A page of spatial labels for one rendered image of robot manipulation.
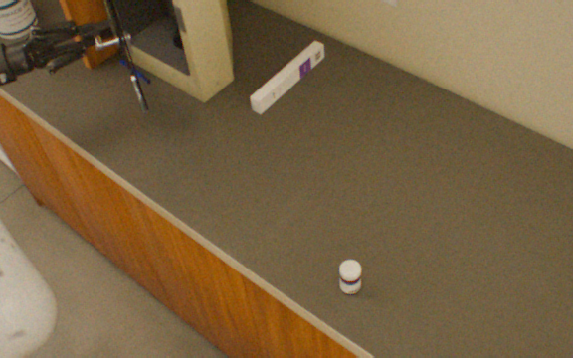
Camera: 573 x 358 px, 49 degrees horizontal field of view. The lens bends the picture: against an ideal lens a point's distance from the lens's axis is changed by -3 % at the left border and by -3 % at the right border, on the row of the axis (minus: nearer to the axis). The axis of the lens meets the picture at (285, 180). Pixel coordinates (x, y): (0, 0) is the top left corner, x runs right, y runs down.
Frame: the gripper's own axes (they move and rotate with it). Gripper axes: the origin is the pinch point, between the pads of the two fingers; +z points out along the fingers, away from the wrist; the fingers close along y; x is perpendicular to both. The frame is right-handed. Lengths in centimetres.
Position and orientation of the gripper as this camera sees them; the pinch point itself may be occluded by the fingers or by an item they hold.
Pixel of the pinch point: (96, 32)
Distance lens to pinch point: 157.3
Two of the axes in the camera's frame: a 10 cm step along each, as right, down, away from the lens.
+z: 9.2, -3.4, 1.8
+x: -3.8, -6.9, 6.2
